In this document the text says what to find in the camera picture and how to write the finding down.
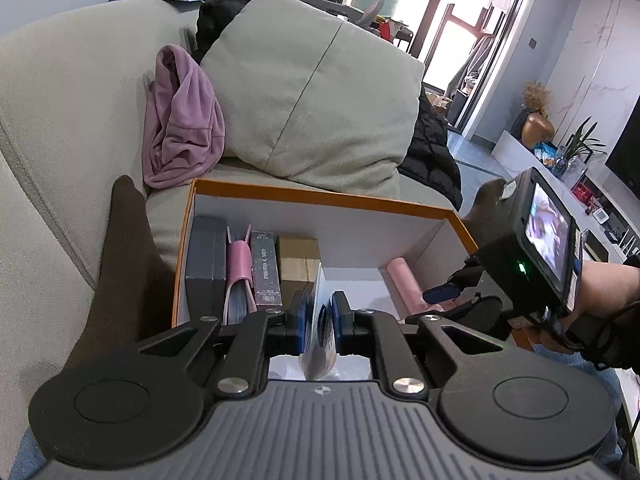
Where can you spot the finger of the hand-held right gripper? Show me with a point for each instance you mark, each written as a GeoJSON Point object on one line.
{"type": "Point", "coordinates": [477, 312]}
{"type": "Point", "coordinates": [442, 291]}

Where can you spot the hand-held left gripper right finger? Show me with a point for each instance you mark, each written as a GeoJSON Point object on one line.
{"type": "Point", "coordinates": [342, 322]}

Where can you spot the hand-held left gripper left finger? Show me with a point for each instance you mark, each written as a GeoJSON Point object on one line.
{"type": "Point", "coordinates": [298, 322]}

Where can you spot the thin white booklet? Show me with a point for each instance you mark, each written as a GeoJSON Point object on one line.
{"type": "Point", "coordinates": [320, 342]}

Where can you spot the pink tube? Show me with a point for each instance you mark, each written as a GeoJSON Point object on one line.
{"type": "Point", "coordinates": [405, 280]}

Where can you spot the dark patterned slim box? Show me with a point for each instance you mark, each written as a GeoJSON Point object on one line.
{"type": "Point", "coordinates": [265, 270]}

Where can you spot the brown cardboard box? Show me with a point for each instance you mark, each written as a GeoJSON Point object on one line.
{"type": "Point", "coordinates": [297, 260]}

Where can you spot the pink notebook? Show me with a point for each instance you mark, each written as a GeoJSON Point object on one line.
{"type": "Point", "coordinates": [239, 260]}

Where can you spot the orange cardboard box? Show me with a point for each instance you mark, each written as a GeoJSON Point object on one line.
{"type": "Point", "coordinates": [350, 230]}

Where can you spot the dark grey box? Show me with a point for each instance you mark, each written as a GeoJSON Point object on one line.
{"type": "Point", "coordinates": [205, 260]}

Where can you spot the person's right forearm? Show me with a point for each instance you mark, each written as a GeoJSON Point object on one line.
{"type": "Point", "coordinates": [605, 290]}

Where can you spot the person's right foot brown sock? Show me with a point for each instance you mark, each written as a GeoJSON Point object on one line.
{"type": "Point", "coordinates": [487, 215]}

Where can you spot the blue snack packet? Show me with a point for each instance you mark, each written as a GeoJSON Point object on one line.
{"type": "Point", "coordinates": [546, 155]}

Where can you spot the white media cabinet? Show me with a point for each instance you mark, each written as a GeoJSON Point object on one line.
{"type": "Point", "coordinates": [510, 145]}

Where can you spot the person's right leg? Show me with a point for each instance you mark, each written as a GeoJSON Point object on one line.
{"type": "Point", "coordinates": [570, 360]}

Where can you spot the person's leg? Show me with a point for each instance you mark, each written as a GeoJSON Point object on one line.
{"type": "Point", "coordinates": [27, 455]}
{"type": "Point", "coordinates": [570, 360]}

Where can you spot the bronze vase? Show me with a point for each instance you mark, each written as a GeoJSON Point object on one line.
{"type": "Point", "coordinates": [537, 132]}

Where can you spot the green potted plant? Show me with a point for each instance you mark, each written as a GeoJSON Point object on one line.
{"type": "Point", "coordinates": [582, 140]}

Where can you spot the black television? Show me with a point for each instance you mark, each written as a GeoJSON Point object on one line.
{"type": "Point", "coordinates": [627, 150]}

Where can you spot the black padded jacket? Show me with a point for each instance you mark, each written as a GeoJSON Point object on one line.
{"type": "Point", "coordinates": [430, 160]}

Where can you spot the dried flower bunch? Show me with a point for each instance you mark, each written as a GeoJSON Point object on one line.
{"type": "Point", "coordinates": [536, 95]}

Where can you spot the glass balcony door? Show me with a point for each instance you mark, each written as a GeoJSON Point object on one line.
{"type": "Point", "coordinates": [465, 35]}

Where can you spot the beige cushion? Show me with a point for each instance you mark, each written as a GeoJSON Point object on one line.
{"type": "Point", "coordinates": [310, 100]}

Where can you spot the pink garment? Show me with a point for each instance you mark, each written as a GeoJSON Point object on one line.
{"type": "Point", "coordinates": [185, 120]}

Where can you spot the black metal rack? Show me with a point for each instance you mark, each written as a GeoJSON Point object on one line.
{"type": "Point", "coordinates": [397, 35]}

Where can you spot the person's left leg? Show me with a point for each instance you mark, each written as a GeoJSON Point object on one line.
{"type": "Point", "coordinates": [27, 455]}

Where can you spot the black cloth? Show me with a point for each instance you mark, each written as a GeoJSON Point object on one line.
{"type": "Point", "coordinates": [217, 25]}

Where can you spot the beige sofa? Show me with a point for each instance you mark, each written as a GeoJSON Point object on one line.
{"type": "Point", "coordinates": [65, 85]}

